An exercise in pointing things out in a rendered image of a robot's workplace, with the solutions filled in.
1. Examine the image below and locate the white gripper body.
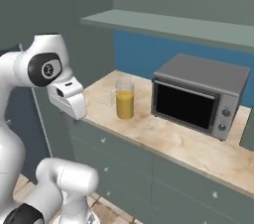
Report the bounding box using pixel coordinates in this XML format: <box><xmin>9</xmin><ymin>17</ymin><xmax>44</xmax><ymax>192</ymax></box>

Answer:
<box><xmin>47</xmin><ymin>91</ymin><xmax>88</xmax><ymax>121</ymax></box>

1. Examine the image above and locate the grey-green wall shelf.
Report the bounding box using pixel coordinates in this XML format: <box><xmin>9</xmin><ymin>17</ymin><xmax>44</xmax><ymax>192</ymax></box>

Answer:
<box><xmin>79</xmin><ymin>9</ymin><xmax>254</xmax><ymax>55</ymax></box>

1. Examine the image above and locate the glass pitcher with orange juice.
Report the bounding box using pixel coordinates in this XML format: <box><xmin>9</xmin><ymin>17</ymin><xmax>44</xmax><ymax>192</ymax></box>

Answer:
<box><xmin>109</xmin><ymin>77</ymin><xmax>136</xmax><ymax>120</ymax></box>

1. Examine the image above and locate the grey toaster oven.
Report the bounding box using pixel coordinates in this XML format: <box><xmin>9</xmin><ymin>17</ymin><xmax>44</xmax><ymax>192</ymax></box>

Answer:
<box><xmin>150</xmin><ymin>53</ymin><xmax>252</xmax><ymax>142</ymax></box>

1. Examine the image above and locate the grey-green drawer front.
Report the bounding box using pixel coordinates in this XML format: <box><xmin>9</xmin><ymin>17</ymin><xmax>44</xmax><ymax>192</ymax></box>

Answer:
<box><xmin>70</xmin><ymin>138</ymin><xmax>155</xmax><ymax>204</ymax></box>
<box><xmin>69</xmin><ymin>119</ymin><xmax>155</xmax><ymax>178</ymax></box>
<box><xmin>152</xmin><ymin>154</ymin><xmax>254</xmax><ymax>224</ymax></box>
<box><xmin>94</xmin><ymin>178</ymin><xmax>155</xmax><ymax>224</ymax></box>
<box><xmin>150</xmin><ymin>179</ymin><xmax>236</xmax><ymax>224</ymax></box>

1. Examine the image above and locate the grey-green cabinet panel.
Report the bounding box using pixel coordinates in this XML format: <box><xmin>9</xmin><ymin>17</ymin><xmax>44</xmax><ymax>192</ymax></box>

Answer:
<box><xmin>239</xmin><ymin>108</ymin><xmax>254</xmax><ymax>152</ymax></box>

